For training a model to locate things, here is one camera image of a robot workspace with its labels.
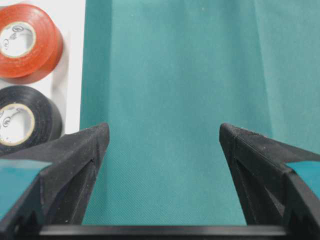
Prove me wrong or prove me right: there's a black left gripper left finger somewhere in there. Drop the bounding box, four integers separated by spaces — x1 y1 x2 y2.
0 122 110 240

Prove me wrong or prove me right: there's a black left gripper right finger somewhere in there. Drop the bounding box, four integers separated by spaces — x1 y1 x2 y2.
219 123 320 240

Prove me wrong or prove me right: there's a black tape roll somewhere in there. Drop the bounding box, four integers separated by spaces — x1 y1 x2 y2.
0 85 63 156

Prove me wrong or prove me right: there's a red tape roll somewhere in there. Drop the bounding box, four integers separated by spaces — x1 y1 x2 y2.
0 3 63 84

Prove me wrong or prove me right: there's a white plastic tray case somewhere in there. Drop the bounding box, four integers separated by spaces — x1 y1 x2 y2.
0 0 87 157

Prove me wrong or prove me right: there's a green table cloth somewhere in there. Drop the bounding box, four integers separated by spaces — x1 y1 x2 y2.
80 0 320 225

